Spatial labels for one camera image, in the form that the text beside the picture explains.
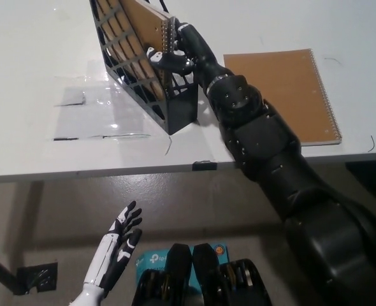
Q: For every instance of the black right hand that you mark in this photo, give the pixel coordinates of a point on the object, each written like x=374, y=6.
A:
x=197, y=48

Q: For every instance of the white and black left hand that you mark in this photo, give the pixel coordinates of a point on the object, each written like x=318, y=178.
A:
x=111, y=252

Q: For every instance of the thick brown spiral notebook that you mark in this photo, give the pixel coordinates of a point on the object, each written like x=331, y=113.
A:
x=143, y=35

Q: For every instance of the black plastic book holder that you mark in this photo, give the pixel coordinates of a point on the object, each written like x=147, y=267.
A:
x=181, y=108

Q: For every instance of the teal tp-link box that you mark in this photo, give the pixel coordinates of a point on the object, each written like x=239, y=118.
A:
x=153, y=258

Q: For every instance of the black robot legs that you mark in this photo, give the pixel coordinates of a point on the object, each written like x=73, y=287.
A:
x=204, y=274

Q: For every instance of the thin brown spiral notebook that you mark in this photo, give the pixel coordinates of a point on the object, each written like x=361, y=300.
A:
x=290, y=79

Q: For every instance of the clear plastic sheet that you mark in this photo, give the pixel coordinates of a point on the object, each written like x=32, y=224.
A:
x=111, y=108

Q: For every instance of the black table edge clip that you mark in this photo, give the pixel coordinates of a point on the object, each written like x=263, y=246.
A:
x=204, y=165

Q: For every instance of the grey tape patch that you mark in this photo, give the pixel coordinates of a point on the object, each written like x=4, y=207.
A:
x=74, y=97

